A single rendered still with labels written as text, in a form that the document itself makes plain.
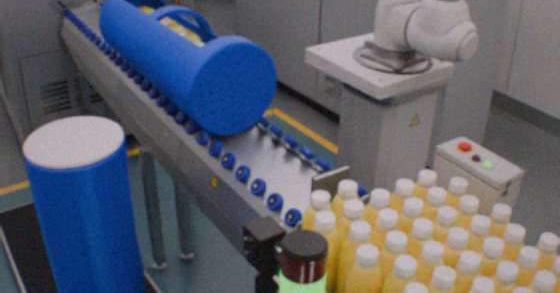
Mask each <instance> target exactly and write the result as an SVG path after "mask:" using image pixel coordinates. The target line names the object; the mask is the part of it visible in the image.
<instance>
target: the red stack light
mask: <svg viewBox="0 0 560 293"><path fill-rule="evenodd" d="M327 262H328V252H327V253H326V254H325V255H324V256H322V257H321V258H319V259H316V260H313V261H299V260H295V259H293V258H289V257H288V256H286V255H285V254H284V253H283V251H282V249H281V251H280V272H281V274H282V275H283V277H284V278H286V279H287V280H288V281H290V282H292V283H295V284H298V285H303V284H313V283H317V282H319V281H320V280H322V279H323V278H324V277H325V275H326V272H327Z"/></svg>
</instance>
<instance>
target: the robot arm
mask: <svg viewBox="0 0 560 293"><path fill-rule="evenodd" d="M373 34H374V40H365V42H364V46H366V47H368V48H369V50H365V51H361V52H360V57H361V58H364V59H368V60H370V61H373V62H376V63H378V64H381V65H383V66H386V67H388V68H390V69H391V70H393V71H399V72H401V71H403V70H404V69H405V68H407V67H412V66H414V65H416V64H418V63H421V62H426V61H427V60H426V57H425V56H427V57H430V58H433V59H436V60H438V61H442V62H449V63H453V62H457V61H466V60H468V59H469V58H470V57H471V56H472V55H473V53H474V52H475V51H476V49H477V44H478V33H477V30H476V28H475V25H474V24H473V23H472V22H470V17H469V12H468V5H467V4H466V2H465V0H378V2H377V9H376V14H375V20H374V30H373ZM416 51H417V52H419V53H421V54H423V55H425V56H423V55H421V54H419V53H416Z"/></svg>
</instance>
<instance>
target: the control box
mask: <svg viewBox="0 0 560 293"><path fill-rule="evenodd" d="M460 142H468V143H470V144H471V145H472V150H469V151H463V150H461V149H460V148H459V147H458V143H460ZM483 152H484V153H483ZM473 154H478V155H479V156H480V157H481V159H480V161H474V160H472V155H473ZM484 154H485V155H489V156H485V155H484ZM488 157H489V158H488ZM491 159H494V161H493V160H491ZM495 160H496V161H495ZM484 161H490V162H491V163H492V167H489V168H485V167H484V166H483V163H484ZM498 161H499V163H500V162H501V163H502V164H501V163H500V164H501V165H500V164H498ZM433 171H434V172H435V173H436V174H437V176H436V183H435V184H437V185H439V186H440V187H442V188H444V190H448V187H449V186H450V180H451V178H454V177H462V178H463V179H465V180H466V181H467V182H468V186H467V189H466V191H467V192H466V193H467V195H471V196H474V197H475V198H477V199H478V200H479V204H478V209H477V211H478V212H480V213H482V214H484V215H486V216H487V217H489V216H491V213H492V212H493V208H494V206H495V205H496V204H506V205H508V206H509V207H510V208H511V207H513V206H515V204H516V200H517V194H518V191H519V187H520V185H521V181H522V177H523V175H524V170H522V169H520V168H519V167H517V166H516V165H514V164H512V163H509V162H507V161H506V160H504V159H502V158H501V157H499V156H497V155H496V154H494V153H492V152H491V151H487V150H485V149H484V148H483V147H481V146H479V145H478V144H476V143H474V142H472V141H471V140H469V139H467V138H465V137H464V136H460V137H458V138H456V139H453V140H451V141H449V142H446V143H443V144H441V145H439V146H437V149H436V156H435V160H434V166H433Z"/></svg>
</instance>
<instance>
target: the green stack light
mask: <svg viewBox="0 0 560 293"><path fill-rule="evenodd" d="M325 283H326V275H325V277H324V278H323V279H322V280H320V281H319V282H317V283H313V284H303V285H298V284H295V283H292V282H290V281H288V280H287V279H286V278H284V277H283V275H282V274H281V272H280V279H279V293H325Z"/></svg>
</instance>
